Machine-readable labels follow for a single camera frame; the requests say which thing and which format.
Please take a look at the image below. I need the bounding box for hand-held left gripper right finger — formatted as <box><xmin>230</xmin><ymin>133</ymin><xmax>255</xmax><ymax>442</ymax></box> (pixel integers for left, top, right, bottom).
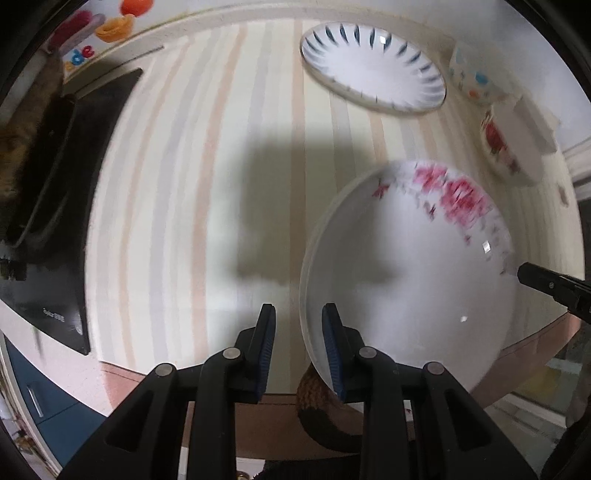
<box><xmin>322</xmin><ymin>303</ymin><xmax>539</xmax><ymax>480</ymax></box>

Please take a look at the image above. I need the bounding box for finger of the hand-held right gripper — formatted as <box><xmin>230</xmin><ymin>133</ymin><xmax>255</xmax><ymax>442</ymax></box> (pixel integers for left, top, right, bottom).
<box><xmin>517</xmin><ymin>261</ymin><xmax>591</xmax><ymax>326</ymax></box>

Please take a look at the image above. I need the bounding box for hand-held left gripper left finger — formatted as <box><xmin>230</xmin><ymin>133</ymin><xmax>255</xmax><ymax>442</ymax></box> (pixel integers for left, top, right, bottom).
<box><xmin>58</xmin><ymin>303</ymin><xmax>278</xmax><ymax>480</ymax></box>

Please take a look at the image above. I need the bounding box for white plate with pink flowers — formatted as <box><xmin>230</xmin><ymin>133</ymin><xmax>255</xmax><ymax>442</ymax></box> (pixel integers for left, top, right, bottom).
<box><xmin>299</xmin><ymin>160</ymin><xmax>520</xmax><ymax>407</ymax></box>

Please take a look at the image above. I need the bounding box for white bowl with red flowers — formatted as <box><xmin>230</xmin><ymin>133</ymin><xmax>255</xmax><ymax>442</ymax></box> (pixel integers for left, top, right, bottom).
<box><xmin>479</xmin><ymin>95</ymin><xmax>559</xmax><ymax>186</ymax></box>

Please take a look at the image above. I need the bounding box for white bowl with blue flowers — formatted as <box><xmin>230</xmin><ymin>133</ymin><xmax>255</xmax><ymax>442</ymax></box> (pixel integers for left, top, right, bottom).
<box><xmin>449</xmin><ymin>44</ymin><xmax>509</xmax><ymax>106</ymax></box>

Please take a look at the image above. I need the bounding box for white plate with blue strokes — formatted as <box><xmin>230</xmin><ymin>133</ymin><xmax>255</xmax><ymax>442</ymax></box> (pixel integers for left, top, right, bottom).
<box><xmin>300</xmin><ymin>21</ymin><xmax>447</xmax><ymax>114</ymax></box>

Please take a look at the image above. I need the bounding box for striped tablecloth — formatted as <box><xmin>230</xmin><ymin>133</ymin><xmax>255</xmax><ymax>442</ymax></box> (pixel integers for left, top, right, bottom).
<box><xmin>85</xmin><ymin>18</ymin><xmax>585</xmax><ymax>398</ymax></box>

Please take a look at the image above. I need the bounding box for blue cabinet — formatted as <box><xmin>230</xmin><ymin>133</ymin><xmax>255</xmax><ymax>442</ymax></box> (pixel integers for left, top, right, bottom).
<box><xmin>0</xmin><ymin>332</ymin><xmax>107</xmax><ymax>462</ymax></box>

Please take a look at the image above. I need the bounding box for black induction cooktop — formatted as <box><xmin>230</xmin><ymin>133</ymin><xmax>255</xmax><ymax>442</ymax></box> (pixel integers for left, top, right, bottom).
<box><xmin>0</xmin><ymin>68</ymin><xmax>144</xmax><ymax>356</ymax></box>

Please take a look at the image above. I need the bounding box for brown furry object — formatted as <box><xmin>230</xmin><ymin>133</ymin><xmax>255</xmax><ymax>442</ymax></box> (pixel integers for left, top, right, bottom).
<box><xmin>0</xmin><ymin>51</ymin><xmax>65</xmax><ymax>208</ymax></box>

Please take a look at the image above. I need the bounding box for colourful printed poster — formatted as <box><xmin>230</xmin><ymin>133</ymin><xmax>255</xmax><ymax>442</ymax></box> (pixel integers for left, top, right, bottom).
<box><xmin>46</xmin><ymin>0</ymin><xmax>158</xmax><ymax>79</ymax></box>

